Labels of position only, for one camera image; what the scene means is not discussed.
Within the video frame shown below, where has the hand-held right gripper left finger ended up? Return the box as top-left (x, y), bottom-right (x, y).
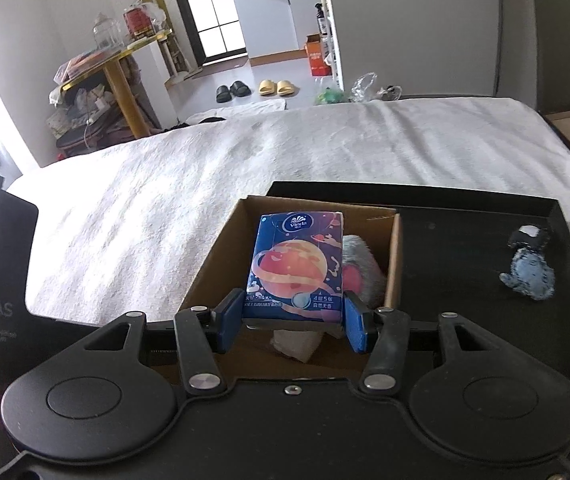
top-left (68, 287), bottom-right (244, 397)

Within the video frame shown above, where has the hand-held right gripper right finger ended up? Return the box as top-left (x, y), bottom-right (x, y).
top-left (343, 291), bottom-right (509, 394)

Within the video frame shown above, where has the blue and pink plush toy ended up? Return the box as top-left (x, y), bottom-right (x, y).
top-left (340, 234), bottom-right (384, 307)

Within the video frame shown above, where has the brown cardboard box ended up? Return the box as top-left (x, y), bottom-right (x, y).
top-left (177, 194), bottom-right (404, 382)

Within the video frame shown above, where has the white cloth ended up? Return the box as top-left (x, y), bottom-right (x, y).
top-left (270, 326), bottom-right (327, 364)

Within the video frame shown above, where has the blue planet print tissue pack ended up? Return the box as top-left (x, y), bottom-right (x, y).
top-left (242, 211), bottom-right (349, 324)

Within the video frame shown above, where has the black tray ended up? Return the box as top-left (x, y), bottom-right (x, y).
top-left (262, 181), bottom-right (570, 467)

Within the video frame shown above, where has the blue denim toy figure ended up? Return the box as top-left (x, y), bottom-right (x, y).
top-left (498, 224), bottom-right (556, 302)

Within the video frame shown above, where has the clutter pile under table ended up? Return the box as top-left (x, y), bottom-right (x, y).
top-left (47, 84), bottom-right (132, 152)

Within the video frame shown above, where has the black cloth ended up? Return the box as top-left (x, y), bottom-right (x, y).
top-left (167, 116), bottom-right (226, 131)

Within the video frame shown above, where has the white floor towel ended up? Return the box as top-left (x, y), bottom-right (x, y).
top-left (184, 97), bottom-right (287, 126)

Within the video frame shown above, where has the green bag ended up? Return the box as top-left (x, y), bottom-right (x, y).
top-left (313, 87), bottom-right (346, 106)

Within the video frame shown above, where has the yellow round table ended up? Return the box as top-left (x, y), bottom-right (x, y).
top-left (59, 27), bottom-right (174, 139)

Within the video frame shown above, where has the pile of plastic packets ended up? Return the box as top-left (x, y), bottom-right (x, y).
top-left (54, 49), bottom-right (121, 84)

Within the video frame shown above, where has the clear plastic bag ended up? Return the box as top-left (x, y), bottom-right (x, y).
top-left (349, 72), bottom-right (404, 103)

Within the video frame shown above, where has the red cardboard box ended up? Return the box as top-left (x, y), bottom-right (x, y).
top-left (303, 33), bottom-right (331, 77)

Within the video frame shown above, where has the clear glass jar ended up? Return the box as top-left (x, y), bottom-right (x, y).
top-left (92, 12), bottom-right (121, 52)

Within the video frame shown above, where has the red jar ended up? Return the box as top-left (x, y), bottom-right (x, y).
top-left (123, 4), bottom-right (159, 41)

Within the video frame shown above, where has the white kitchen cabinet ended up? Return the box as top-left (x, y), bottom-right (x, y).
top-left (232, 0), bottom-right (326, 59)

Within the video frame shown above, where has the black framed glass door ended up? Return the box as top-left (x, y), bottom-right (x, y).
top-left (164, 0), bottom-right (249, 69)

